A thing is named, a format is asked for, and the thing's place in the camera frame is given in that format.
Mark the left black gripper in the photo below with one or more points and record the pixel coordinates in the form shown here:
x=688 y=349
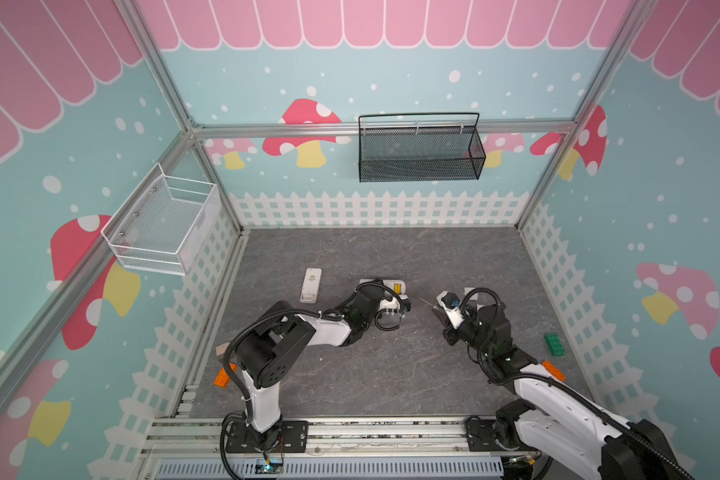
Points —
x=384 y=291

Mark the white remote with green buttons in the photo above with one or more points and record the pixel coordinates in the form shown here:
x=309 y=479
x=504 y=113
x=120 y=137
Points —
x=310 y=287

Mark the white air conditioner remote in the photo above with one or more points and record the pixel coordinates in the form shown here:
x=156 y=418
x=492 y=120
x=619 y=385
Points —
x=379 y=288

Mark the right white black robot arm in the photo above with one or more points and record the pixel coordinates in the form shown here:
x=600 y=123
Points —
x=547 y=414

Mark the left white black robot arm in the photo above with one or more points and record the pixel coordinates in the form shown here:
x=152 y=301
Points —
x=259 y=357

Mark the green toy brick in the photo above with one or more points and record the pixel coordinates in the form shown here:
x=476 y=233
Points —
x=554 y=345

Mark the small orange brick right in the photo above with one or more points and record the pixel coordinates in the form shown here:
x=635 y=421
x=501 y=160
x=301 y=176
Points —
x=553 y=371

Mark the brown toy block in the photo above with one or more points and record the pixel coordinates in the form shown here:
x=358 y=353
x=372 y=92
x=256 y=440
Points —
x=220 y=350

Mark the orange toy brick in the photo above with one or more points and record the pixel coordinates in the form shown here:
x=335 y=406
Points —
x=222 y=379

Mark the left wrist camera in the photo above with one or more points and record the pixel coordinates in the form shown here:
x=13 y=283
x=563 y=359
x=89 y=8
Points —
x=396 y=305

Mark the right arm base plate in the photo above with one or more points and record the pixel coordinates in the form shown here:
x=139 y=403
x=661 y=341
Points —
x=484 y=435

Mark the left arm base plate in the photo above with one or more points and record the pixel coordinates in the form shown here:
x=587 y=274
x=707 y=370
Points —
x=284 y=436

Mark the black wire mesh basket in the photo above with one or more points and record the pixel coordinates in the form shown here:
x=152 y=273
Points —
x=413 y=147

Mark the white wire mesh basket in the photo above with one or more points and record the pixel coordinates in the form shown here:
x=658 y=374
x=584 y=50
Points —
x=163 y=224

